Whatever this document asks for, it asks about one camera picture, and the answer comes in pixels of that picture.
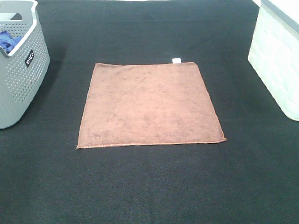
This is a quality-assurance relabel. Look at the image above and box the white towel care tag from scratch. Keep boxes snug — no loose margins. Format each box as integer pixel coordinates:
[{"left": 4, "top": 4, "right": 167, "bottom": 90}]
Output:
[{"left": 172, "top": 58, "right": 181, "bottom": 63}]

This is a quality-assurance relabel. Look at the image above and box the blue cloth in basket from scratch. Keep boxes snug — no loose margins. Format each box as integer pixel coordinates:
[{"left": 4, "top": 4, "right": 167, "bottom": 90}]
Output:
[{"left": 0, "top": 31, "right": 22, "bottom": 54}]

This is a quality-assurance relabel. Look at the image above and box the white woven storage basket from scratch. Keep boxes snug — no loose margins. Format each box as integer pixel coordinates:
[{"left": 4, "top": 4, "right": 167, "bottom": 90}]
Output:
[{"left": 248, "top": 0, "right": 299, "bottom": 121}]

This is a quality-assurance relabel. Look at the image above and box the black basket brand label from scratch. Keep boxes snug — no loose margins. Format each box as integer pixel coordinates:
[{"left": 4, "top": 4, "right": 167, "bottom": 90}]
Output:
[{"left": 25, "top": 50, "right": 35, "bottom": 68}]

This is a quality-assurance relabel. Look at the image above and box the grey perforated laundry basket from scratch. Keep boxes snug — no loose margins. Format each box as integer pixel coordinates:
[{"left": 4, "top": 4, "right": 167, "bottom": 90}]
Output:
[{"left": 0, "top": 0, "right": 50, "bottom": 129}]

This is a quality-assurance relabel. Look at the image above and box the brown microfibre towel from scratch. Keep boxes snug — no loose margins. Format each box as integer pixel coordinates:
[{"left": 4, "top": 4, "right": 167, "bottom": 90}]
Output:
[{"left": 77, "top": 62, "right": 226, "bottom": 149}]

